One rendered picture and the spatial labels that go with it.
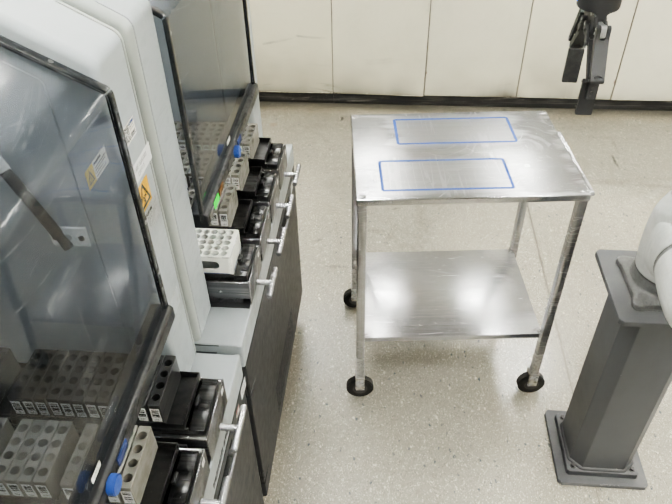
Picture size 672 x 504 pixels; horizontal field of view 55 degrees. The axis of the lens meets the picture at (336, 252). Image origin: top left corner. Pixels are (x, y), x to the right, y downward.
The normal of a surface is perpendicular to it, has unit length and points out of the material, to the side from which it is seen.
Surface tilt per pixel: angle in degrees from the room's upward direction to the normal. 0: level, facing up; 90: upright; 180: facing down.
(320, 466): 0
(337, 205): 0
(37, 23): 29
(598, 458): 90
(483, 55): 90
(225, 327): 0
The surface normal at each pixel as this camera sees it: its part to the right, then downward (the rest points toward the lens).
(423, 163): -0.02, -0.76
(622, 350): -0.76, 0.43
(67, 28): 0.47, -0.65
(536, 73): -0.08, 0.65
